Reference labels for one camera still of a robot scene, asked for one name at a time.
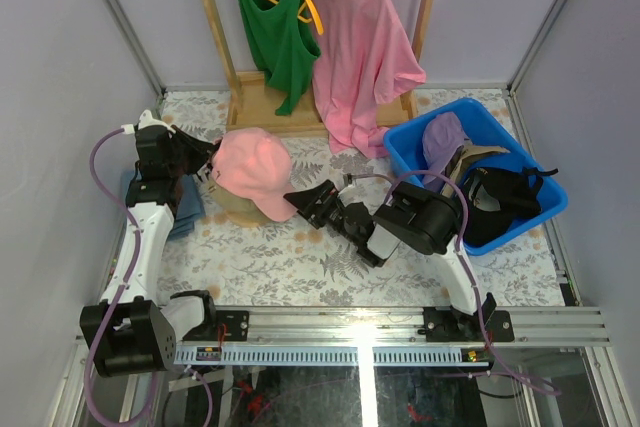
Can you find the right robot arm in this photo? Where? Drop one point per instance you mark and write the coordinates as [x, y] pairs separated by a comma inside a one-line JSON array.
[[428, 223]]

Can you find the beige corduroy cap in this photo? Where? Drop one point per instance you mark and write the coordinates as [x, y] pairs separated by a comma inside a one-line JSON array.
[[229, 201]]

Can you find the wooden clothes rack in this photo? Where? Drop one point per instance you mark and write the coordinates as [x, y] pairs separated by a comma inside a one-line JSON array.
[[253, 104]]

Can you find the pink cap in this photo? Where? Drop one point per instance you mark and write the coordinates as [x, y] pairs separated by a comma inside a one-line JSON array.
[[254, 164]]

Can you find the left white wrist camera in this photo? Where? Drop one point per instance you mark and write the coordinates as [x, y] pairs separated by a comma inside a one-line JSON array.
[[146, 120]]

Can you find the green tank top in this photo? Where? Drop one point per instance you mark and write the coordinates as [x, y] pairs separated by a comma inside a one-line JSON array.
[[282, 47]]

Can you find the pink t-shirt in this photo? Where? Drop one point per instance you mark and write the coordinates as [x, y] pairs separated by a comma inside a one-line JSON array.
[[366, 61]]

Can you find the black sport cap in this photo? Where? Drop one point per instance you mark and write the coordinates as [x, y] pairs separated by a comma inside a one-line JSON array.
[[497, 197]]

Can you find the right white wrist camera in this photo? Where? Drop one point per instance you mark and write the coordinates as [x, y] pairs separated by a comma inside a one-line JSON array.
[[349, 185]]

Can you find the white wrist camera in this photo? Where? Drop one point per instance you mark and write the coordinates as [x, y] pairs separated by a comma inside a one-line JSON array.
[[349, 185], [146, 120]]

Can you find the wooden hat stand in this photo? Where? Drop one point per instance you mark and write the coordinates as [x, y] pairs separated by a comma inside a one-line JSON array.
[[248, 219]]

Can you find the blue plastic bin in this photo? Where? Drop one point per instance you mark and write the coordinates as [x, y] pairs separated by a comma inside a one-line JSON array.
[[404, 144]]

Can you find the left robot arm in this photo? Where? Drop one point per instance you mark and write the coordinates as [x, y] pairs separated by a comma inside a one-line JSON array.
[[140, 257]]

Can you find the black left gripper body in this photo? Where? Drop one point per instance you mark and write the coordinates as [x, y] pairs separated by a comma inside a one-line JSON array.
[[179, 152]]

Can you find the beige sport cap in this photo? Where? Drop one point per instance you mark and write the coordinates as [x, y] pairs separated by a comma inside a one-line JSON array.
[[465, 156]]

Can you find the purple cap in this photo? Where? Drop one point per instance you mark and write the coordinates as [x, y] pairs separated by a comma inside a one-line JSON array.
[[442, 142]]

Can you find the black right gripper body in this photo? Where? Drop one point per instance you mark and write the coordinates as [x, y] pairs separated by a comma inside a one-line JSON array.
[[333, 213]]

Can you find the aluminium mounting rail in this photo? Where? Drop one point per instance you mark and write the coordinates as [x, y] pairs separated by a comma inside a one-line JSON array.
[[313, 336]]

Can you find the folded blue cloth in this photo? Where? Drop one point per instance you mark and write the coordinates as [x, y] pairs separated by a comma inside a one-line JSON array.
[[190, 208]]

